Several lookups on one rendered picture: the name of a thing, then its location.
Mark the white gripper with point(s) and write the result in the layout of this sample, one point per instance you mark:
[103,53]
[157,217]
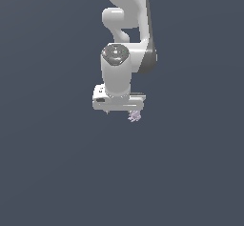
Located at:
[117,102]

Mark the small pale lilac object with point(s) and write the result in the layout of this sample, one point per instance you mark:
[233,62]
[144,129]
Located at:
[134,116]

